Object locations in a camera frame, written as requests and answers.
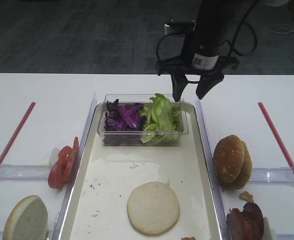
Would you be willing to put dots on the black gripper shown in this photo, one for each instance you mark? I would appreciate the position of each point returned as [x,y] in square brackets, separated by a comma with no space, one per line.
[179,66]

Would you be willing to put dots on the green lettuce leaves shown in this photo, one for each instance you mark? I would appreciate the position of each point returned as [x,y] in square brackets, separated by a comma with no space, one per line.
[162,122]

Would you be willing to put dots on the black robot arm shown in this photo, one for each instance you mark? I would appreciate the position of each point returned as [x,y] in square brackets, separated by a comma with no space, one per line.
[206,51]

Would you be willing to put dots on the dark meat patties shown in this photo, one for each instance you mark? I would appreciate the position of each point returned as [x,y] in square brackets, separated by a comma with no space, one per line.
[247,224]

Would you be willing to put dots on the tomato slices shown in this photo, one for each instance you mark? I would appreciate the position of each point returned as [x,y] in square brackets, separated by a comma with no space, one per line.
[61,172]

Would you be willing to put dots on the clear plastic salad container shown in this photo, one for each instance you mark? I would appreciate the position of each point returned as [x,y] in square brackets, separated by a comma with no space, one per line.
[132,138]

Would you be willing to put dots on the right red strip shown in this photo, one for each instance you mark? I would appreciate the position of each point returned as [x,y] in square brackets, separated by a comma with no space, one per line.
[277,137]

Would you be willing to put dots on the red strip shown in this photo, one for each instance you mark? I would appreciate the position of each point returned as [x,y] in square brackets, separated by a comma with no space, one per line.
[16,132]
[277,137]

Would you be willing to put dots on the sesame bun front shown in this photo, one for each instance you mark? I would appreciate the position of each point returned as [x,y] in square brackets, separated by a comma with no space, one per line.
[228,157]

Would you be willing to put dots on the sesame bun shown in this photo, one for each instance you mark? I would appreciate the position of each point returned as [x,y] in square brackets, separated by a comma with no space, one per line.
[245,172]
[228,157]

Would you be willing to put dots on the shredded purple cabbage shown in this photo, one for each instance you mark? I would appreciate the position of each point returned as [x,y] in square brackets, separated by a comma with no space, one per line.
[124,117]

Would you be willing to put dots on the right long clear divider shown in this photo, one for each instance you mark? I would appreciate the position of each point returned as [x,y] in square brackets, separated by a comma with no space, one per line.
[223,230]

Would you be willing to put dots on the long clear divider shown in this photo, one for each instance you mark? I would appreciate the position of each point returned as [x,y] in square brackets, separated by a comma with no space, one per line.
[61,224]
[223,230]

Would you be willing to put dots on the sesame bun back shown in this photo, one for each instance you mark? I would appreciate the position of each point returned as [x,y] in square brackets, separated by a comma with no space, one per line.
[245,172]

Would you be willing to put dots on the bun crumb piece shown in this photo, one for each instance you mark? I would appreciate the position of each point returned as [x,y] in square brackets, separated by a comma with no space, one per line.
[246,196]

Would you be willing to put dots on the bottom bun on tray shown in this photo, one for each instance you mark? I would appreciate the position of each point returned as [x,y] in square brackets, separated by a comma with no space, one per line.
[153,208]

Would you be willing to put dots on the right upper clear crossbar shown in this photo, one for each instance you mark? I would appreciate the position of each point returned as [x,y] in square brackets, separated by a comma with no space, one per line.
[282,175]

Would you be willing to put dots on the clear crossbar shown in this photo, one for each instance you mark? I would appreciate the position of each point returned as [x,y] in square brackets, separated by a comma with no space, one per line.
[9,172]
[282,175]

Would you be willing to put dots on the white holder block left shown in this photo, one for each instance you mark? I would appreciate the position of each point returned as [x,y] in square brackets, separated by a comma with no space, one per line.
[54,157]

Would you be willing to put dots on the white holder block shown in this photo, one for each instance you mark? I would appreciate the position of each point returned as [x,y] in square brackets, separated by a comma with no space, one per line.
[269,233]
[54,157]

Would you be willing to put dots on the metal serving tray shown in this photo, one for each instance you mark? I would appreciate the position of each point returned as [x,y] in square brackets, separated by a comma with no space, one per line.
[108,174]

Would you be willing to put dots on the left red strip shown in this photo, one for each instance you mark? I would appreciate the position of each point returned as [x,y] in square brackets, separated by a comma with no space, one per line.
[16,132]

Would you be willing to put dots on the white holder block right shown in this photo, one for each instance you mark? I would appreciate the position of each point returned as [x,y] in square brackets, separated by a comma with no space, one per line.
[269,233]

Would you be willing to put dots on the left long clear divider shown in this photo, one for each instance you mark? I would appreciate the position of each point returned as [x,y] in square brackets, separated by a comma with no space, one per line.
[61,224]

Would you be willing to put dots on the bun half left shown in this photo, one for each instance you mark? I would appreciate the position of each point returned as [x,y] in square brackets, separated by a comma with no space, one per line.
[27,221]

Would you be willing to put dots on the left upper clear crossbar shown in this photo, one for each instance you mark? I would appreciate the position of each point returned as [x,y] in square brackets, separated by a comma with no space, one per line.
[9,172]

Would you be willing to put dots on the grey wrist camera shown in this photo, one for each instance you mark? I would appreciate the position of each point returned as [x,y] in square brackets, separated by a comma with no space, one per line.
[178,27]

